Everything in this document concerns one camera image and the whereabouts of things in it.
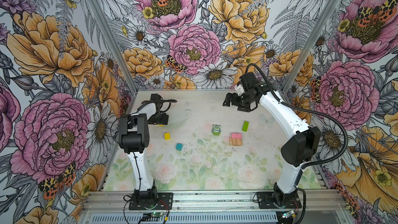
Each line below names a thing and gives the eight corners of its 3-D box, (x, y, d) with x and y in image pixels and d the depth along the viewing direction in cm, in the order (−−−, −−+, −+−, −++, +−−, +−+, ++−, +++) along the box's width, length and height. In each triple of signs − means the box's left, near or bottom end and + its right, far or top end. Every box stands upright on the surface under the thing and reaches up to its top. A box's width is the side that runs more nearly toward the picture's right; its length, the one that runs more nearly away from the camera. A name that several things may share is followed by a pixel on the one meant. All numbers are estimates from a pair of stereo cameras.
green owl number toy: (212, 135, 100) (212, 133, 98) (211, 126, 104) (212, 124, 102) (220, 135, 100) (221, 133, 98) (220, 126, 104) (220, 124, 102)
